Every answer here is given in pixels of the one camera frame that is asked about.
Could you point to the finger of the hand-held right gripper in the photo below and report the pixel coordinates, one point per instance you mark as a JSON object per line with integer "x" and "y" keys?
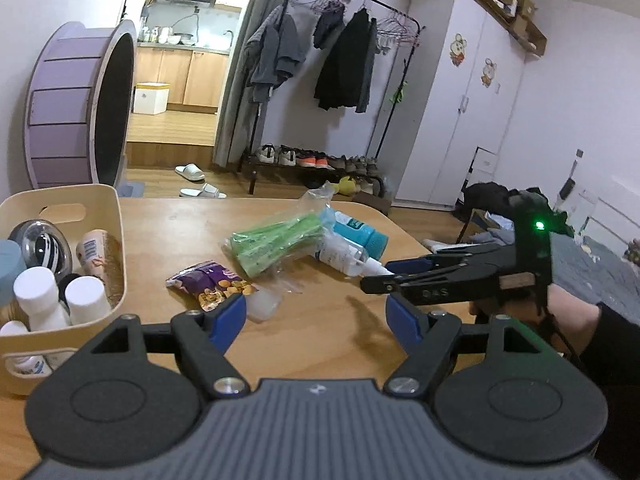
{"x": 440, "y": 287}
{"x": 450, "y": 259}

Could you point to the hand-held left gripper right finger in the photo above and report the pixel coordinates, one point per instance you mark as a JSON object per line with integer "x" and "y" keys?
{"x": 404, "y": 320}

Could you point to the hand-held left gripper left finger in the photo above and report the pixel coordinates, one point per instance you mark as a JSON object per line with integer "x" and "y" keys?
{"x": 227, "y": 317}

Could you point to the white spray bottle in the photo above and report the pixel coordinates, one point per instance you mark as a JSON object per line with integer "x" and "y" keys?
{"x": 340, "y": 255}

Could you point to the white bottle with colour stripe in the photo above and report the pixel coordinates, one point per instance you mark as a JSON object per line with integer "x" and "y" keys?
{"x": 85, "y": 297}

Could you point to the cream patterned tube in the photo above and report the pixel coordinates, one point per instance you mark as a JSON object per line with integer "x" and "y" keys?
{"x": 97, "y": 255}

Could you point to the large white pill bottle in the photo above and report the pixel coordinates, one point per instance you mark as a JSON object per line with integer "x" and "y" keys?
{"x": 37, "y": 295}

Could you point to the dark glass ball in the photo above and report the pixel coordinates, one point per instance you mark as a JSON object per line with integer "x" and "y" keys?
{"x": 42, "y": 247}

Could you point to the cream plastic basket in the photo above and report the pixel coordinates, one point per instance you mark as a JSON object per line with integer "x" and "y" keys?
{"x": 30, "y": 341}

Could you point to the small white pill bottle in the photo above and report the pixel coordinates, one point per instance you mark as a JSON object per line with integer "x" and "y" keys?
{"x": 25, "y": 362}

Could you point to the person's right forearm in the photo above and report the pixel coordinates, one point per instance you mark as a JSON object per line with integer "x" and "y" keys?
{"x": 605, "y": 340}

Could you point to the wooden desktop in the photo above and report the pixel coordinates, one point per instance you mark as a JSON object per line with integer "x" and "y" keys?
{"x": 310, "y": 340}

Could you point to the small clear plastic cup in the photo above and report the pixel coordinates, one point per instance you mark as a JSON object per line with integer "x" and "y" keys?
{"x": 265, "y": 305}

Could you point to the purple snack packet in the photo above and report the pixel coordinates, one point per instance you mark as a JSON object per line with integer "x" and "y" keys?
{"x": 210, "y": 280}

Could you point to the black clothes pile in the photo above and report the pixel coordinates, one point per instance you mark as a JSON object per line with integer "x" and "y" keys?
{"x": 487, "y": 200}

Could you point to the printed bed cover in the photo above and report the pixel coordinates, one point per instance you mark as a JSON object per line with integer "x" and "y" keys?
{"x": 595, "y": 270}

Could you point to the green bag in clear plastic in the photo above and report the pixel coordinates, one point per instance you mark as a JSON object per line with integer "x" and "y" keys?
{"x": 275, "y": 242}

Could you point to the teal plastic bottle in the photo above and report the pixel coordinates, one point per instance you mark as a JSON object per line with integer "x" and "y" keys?
{"x": 357, "y": 232}

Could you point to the white slipper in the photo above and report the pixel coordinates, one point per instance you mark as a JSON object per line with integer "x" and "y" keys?
{"x": 202, "y": 191}
{"x": 190, "y": 171}

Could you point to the white wardrobe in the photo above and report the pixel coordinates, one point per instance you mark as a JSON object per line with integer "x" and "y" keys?
{"x": 440, "y": 125}

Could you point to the black shoe rack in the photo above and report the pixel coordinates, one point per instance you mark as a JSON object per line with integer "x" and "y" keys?
{"x": 247, "y": 170}

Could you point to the black clothes rack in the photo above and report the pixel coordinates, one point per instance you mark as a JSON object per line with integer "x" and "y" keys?
{"x": 385, "y": 120}

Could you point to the blue grey floor mat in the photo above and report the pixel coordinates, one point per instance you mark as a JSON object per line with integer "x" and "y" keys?
{"x": 131, "y": 188}

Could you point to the green hanging toy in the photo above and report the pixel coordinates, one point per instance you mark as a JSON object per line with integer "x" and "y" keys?
{"x": 396, "y": 94}

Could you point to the row of shoes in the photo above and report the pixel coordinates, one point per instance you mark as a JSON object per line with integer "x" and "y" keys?
{"x": 300, "y": 157}

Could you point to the grey curtain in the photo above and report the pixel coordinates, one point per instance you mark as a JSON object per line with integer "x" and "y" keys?
{"x": 235, "y": 125}

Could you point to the cartoon mouse sticker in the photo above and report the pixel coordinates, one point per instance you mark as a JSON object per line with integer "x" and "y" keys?
{"x": 458, "y": 50}

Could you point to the black hanging jacket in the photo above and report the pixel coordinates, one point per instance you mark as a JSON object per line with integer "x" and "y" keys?
{"x": 345, "y": 70}

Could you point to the white storage box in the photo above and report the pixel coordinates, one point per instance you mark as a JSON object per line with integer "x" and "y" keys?
{"x": 151, "y": 99}

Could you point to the wooden kitchen base cabinets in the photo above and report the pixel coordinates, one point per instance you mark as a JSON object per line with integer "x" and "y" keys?
{"x": 200, "y": 77}

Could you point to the dark hanging shorts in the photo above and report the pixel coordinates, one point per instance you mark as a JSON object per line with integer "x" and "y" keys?
{"x": 327, "y": 25}

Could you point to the grey hanging hoodie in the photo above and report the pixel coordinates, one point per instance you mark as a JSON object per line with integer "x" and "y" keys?
{"x": 277, "y": 50}

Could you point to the purple cat exercise wheel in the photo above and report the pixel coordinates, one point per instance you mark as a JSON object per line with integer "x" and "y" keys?
{"x": 60, "y": 100}

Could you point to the dishes on kitchen counter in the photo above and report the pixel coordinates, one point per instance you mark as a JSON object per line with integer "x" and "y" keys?
{"x": 165, "y": 36}

